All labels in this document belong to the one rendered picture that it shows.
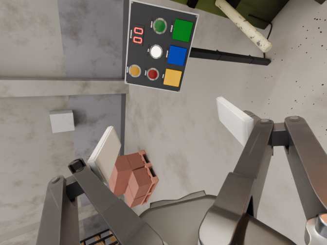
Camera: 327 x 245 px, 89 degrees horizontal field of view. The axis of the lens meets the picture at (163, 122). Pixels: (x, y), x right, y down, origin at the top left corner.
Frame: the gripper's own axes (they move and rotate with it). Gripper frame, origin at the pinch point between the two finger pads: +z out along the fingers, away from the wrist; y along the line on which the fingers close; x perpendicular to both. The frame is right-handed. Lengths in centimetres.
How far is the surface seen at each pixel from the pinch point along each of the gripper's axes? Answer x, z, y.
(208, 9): 21, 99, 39
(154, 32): 14, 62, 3
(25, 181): -188, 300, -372
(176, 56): 3, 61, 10
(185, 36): 9, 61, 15
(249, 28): 5, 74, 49
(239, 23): 9, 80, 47
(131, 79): -2, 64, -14
